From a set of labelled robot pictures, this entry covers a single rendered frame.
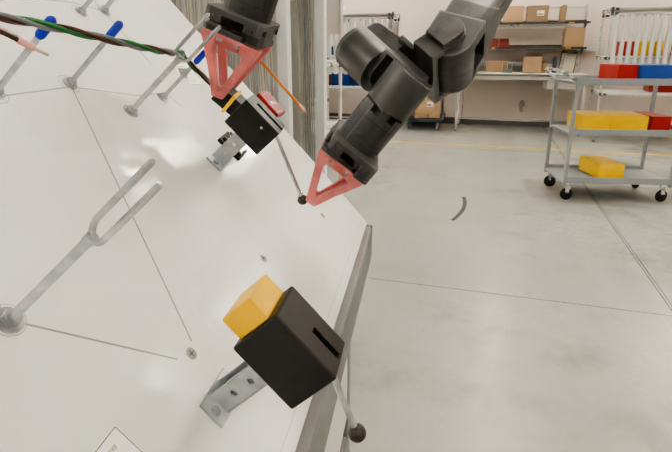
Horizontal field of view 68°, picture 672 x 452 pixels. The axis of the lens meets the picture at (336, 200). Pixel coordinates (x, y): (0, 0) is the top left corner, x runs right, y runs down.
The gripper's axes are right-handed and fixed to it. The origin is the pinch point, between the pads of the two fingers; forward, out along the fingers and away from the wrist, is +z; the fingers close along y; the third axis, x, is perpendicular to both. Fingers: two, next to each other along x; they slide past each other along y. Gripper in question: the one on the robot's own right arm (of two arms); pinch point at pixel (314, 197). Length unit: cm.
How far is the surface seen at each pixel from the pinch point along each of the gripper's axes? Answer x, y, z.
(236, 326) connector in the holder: -2.7, 31.7, -1.2
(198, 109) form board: -19.3, -7.7, 2.7
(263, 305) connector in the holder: -2.1, 31.1, -3.4
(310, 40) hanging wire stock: -19, -113, -1
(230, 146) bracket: -12.3, 0.5, 1.0
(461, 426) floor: 95, -70, 61
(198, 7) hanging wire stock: -46, -81, 7
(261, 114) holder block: -11.4, 1.3, -5.0
